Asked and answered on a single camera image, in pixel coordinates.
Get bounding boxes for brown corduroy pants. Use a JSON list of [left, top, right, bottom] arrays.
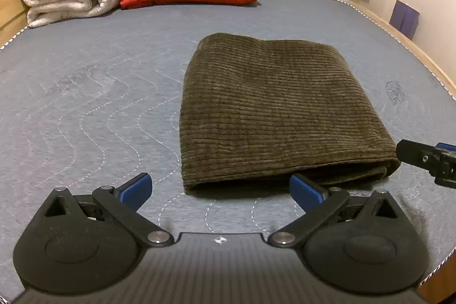
[[179, 33, 400, 190]]

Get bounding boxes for purple folded cloth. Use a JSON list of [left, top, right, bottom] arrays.
[[389, 0, 420, 40]]

